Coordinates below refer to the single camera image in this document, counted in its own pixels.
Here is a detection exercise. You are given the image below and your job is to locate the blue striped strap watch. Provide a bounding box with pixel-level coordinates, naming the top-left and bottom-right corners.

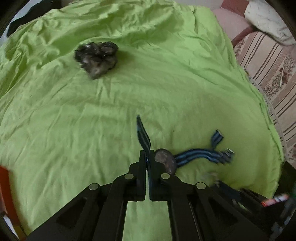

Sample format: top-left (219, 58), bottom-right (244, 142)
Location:
top-left (136, 115), bottom-right (234, 175)

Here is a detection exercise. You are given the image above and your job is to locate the green bed sheet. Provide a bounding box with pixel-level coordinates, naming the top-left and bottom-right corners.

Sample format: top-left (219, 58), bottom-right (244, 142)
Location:
top-left (1, 1), bottom-right (284, 234)

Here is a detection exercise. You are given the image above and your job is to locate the red tray white inside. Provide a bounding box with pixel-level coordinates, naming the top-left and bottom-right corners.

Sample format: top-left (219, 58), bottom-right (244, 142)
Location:
top-left (1, 167), bottom-right (22, 240)

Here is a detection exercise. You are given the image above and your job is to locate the striped floral bedding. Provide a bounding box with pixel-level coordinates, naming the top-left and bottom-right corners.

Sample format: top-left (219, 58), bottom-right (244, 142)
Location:
top-left (234, 32), bottom-right (295, 165)

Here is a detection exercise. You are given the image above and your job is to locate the dark grey scrunchie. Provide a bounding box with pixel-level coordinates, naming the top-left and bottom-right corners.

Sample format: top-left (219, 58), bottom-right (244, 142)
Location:
top-left (74, 42), bottom-right (119, 79)

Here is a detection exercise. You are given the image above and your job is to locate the white patterned pillow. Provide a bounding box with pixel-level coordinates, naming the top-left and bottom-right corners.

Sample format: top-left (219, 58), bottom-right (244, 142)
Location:
top-left (244, 1), bottom-right (295, 46)

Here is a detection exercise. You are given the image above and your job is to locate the pink pillow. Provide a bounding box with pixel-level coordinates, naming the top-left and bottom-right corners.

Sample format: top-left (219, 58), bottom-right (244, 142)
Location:
top-left (213, 0), bottom-right (256, 47)

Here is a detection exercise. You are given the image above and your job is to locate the black cloth on bed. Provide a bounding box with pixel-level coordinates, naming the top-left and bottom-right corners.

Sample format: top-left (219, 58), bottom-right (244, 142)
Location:
top-left (6, 0), bottom-right (62, 37)

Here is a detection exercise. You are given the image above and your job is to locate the pale green bead bracelet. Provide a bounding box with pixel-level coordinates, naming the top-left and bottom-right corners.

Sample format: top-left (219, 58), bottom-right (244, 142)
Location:
top-left (201, 171), bottom-right (220, 186)

